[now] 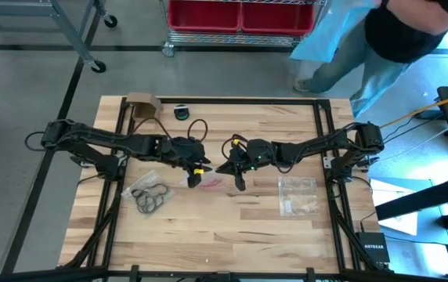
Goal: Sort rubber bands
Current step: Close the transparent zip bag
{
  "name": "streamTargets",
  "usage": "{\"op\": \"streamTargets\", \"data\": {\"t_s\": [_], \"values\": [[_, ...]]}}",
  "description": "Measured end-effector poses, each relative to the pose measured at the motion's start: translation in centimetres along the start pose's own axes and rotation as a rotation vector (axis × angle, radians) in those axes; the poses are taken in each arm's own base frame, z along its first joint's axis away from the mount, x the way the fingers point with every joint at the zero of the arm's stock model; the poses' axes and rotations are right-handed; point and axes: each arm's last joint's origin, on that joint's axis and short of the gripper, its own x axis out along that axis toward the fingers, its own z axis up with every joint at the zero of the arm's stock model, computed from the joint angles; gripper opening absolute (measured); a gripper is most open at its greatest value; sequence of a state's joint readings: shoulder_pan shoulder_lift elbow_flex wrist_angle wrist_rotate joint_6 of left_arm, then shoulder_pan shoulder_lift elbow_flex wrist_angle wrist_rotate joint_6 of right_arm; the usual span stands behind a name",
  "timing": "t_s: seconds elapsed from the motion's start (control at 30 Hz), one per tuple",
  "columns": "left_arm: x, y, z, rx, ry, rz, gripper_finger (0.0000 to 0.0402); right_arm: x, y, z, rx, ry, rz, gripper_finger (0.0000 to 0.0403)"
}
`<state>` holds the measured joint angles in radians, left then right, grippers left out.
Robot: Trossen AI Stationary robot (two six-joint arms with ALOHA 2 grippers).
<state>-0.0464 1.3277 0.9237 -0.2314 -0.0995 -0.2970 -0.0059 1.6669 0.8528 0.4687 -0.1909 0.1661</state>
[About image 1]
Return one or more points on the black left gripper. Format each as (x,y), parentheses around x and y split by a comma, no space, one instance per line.
(185,150)

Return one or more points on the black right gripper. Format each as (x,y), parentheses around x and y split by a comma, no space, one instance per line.
(259,154)

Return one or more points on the red rubber band tangle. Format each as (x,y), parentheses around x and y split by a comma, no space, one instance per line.
(212,183)

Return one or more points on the black wide rubber band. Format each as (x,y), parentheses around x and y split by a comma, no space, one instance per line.
(161,188)
(147,211)
(138,192)

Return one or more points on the clear zip slider bag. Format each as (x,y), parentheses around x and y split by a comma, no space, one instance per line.
(149,178)

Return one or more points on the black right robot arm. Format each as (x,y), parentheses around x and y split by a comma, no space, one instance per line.
(318,149)

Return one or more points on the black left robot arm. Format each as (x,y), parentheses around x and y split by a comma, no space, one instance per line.
(102,141)

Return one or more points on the black round puck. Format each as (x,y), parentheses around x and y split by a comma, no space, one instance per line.
(181,113)

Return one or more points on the small open cardboard box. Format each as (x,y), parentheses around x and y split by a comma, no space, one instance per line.
(145,111)

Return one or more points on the red plastic bin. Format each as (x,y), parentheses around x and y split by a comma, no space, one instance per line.
(204,15)
(275,17)

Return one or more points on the white paper sheet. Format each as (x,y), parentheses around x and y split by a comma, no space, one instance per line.
(402,225)

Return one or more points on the grey metal wheeled cart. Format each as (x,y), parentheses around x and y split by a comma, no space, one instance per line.
(73,37)

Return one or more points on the person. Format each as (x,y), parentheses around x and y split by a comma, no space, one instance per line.
(384,47)

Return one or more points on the black Netgear network switch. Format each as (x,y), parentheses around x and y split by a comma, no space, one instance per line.
(373,246)

